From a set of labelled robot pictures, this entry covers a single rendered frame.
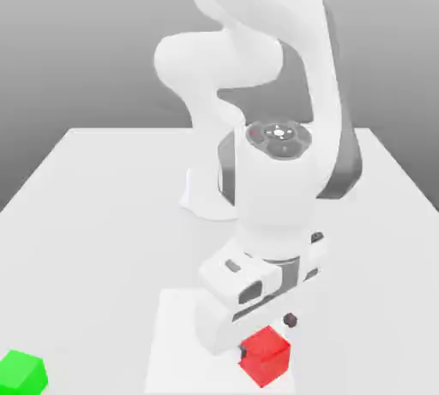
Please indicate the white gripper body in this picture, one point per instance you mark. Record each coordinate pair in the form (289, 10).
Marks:
(216, 326)

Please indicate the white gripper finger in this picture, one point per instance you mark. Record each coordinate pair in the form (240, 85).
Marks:
(290, 320)
(242, 351)

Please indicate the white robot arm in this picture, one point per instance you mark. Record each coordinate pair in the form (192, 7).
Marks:
(274, 196)

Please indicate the small red cube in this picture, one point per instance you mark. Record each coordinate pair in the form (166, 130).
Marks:
(265, 357)

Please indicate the small green cube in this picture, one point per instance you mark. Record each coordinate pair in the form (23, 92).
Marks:
(20, 372)

